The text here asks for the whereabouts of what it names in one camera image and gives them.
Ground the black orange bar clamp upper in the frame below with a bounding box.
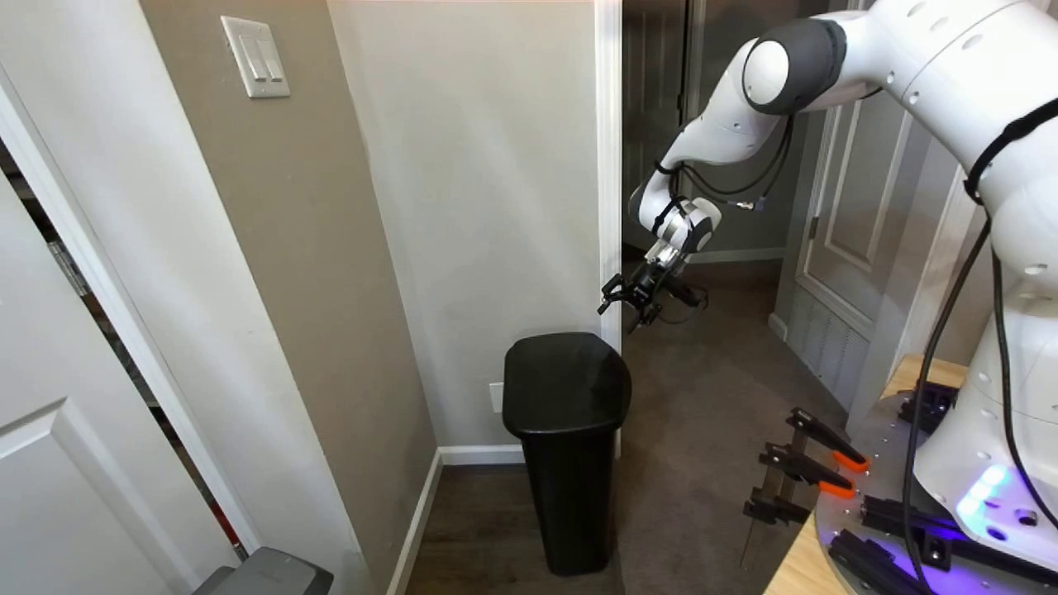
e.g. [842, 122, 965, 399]
[787, 406, 869, 471]

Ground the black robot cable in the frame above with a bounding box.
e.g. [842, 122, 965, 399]
[896, 95, 1058, 595]

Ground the white wall outlet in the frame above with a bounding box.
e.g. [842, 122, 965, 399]
[485, 381, 503, 417]

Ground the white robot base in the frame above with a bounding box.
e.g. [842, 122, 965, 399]
[910, 307, 1058, 547]

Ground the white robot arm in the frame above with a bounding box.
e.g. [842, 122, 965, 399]
[602, 0, 1058, 320]

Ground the white door at left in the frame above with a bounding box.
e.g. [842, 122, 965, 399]
[0, 183, 234, 595]

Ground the white wall light switch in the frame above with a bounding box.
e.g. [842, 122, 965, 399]
[221, 16, 293, 98]

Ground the grey panelled door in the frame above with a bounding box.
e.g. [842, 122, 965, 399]
[774, 95, 965, 417]

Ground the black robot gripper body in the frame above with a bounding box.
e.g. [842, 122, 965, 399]
[625, 196, 726, 307]

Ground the black orange bar clamp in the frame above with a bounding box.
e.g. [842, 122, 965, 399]
[787, 406, 869, 471]
[745, 443, 858, 524]

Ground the black orange bar clamp lower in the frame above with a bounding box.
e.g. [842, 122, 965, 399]
[745, 443, 858, 524]

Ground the black plastic trash can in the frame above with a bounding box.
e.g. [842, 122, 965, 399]
[503, 334, 633, 576]

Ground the black clamp on table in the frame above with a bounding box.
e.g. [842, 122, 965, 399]
[825, 493, 1058, 595]

